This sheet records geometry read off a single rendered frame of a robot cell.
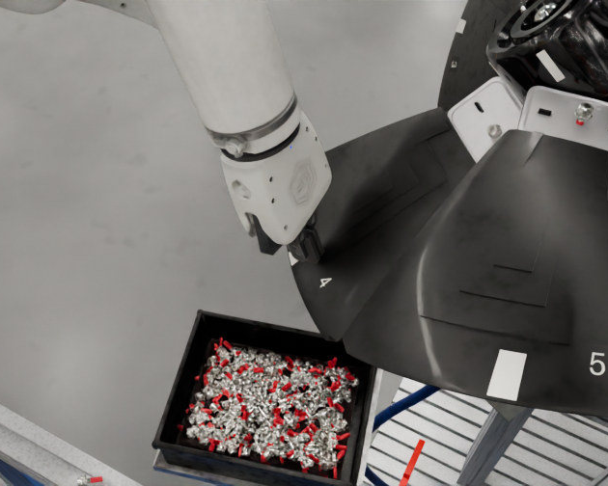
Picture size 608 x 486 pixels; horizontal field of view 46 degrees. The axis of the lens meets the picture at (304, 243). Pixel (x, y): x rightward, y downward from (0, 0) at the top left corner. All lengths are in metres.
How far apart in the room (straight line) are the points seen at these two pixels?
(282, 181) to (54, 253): 1.47
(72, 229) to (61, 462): 1.31
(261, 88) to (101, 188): 1.61
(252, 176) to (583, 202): 0.27
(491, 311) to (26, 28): 2.42
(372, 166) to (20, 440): 0.48
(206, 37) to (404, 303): 0.24
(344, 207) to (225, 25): 0.28
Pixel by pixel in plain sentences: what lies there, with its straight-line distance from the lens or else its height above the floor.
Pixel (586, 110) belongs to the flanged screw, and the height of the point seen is 1.22.
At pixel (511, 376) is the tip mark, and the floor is 1.22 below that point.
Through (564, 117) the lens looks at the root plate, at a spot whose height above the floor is 1.20.
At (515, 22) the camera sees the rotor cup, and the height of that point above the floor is 1.20.
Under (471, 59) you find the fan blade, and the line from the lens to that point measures 0.94.
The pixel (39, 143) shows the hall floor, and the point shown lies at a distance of 2.34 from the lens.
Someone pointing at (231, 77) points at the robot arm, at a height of 1.24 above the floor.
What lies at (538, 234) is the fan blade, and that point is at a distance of 0.51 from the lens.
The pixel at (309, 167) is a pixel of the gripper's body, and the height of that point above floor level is 1.10.
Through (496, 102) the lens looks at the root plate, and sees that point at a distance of 0.71.
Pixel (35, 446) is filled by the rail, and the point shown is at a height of 0.85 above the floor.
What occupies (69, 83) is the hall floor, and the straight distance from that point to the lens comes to 2.50.
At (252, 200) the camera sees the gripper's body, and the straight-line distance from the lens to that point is 0.63.
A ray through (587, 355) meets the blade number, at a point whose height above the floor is 1.23.
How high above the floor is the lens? 1.61
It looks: 55 degrees down
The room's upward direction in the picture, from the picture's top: straight up
